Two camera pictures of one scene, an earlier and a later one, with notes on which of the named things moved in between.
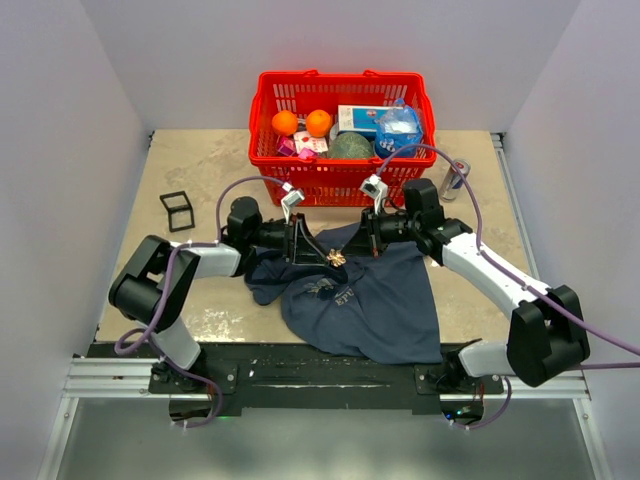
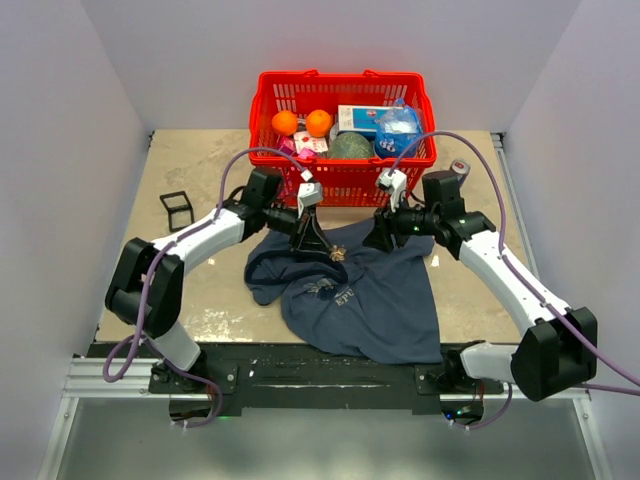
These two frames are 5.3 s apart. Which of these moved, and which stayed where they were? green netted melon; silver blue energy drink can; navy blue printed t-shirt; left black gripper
Moved: left black gripper
Stayed: navy blue printed t-shirt; silver blue energy drink can; green netted melon
